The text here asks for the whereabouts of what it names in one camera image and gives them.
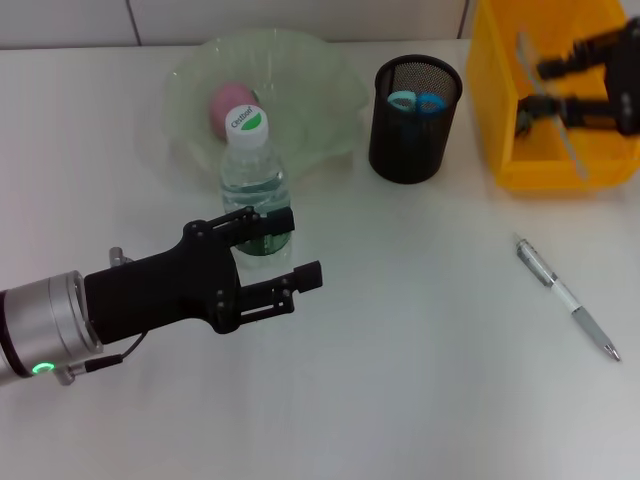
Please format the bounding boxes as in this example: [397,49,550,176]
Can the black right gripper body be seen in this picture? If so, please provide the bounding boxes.
[602,18,640,139]

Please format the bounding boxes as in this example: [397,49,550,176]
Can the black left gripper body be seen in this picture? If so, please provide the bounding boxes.
[82,217,247,347]

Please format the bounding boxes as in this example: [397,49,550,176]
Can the transparent plastic ruler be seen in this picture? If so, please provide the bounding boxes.
[515,29,591,181]

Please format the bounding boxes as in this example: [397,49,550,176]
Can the clear water bottle green label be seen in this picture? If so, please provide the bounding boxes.
[218,105,295,257]

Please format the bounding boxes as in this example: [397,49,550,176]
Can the blue scissors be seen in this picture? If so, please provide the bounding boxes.
[386,88,447,116]

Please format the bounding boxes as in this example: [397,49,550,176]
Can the silver ballpoint pen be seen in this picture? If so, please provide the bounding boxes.
[512,232,624,363]

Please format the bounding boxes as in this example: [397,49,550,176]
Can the green glass fruit plate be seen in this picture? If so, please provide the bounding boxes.
[160,28,372,191]

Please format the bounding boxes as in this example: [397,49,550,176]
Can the black mesh pen holder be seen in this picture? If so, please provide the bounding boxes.
[368,53,463,185]

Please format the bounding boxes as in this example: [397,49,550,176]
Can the yellow plastic bin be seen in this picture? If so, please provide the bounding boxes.
[465,0,640,192]

